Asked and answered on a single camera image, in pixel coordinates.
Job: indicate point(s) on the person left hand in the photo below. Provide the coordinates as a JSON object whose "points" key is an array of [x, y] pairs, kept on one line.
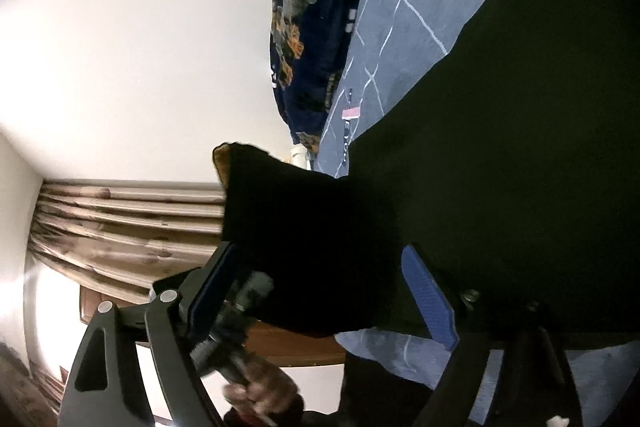
{"points": [[270, 393]]}

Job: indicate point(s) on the white floral pillow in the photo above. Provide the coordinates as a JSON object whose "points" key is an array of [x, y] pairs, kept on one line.
{"points": [[300, 157]]}

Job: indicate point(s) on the black pants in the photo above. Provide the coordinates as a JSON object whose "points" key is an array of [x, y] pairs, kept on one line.
{"points": [[512, 167]]}

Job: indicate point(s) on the brown striped curtain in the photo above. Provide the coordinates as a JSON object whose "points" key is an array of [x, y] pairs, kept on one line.
{"points": [[119, 239]]}

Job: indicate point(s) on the navy dog print blanket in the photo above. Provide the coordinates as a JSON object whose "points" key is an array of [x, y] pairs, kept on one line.
{"points": [[308, 44]]}

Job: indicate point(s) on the blue grid bed sheet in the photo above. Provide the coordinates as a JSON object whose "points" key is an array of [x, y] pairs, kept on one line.
{"points": [[396, 43]]}

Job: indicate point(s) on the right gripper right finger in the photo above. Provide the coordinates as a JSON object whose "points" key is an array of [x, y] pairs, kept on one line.
{"points": [[535, 386]]}

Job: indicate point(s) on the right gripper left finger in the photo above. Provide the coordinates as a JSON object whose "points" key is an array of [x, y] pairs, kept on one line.
{"points": [[105, 386]]}

